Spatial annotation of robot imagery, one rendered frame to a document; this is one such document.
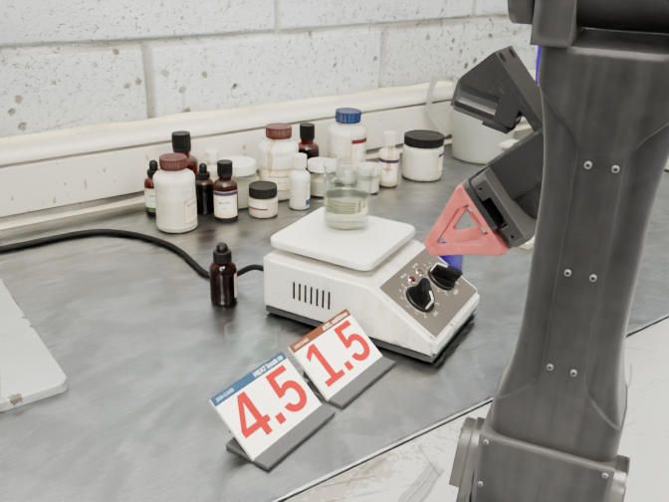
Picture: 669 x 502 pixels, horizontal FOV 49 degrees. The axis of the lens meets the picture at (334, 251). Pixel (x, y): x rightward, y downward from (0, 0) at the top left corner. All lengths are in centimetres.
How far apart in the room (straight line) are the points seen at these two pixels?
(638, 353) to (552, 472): 43
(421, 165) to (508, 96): 63
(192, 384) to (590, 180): 46
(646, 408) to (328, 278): 32
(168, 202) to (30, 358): 33
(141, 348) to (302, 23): 68
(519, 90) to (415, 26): 83
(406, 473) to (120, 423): 24
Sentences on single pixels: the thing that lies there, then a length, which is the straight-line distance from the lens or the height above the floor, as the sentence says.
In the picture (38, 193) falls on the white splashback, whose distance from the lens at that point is 108.
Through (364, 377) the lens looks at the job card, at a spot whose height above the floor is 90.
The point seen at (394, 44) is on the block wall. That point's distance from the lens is 138.
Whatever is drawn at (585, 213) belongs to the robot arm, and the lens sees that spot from 33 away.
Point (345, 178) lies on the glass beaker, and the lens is 75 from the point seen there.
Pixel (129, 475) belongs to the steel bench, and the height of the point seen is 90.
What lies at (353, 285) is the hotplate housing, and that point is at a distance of 72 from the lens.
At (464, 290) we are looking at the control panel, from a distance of 79.
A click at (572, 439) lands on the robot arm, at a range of 39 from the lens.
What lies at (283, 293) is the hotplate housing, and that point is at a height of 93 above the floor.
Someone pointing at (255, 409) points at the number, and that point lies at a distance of 62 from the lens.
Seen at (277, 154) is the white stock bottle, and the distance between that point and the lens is 110.
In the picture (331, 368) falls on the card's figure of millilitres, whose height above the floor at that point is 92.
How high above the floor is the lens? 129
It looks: 24 degrees down
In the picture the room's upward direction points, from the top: 2 degrees clockwise
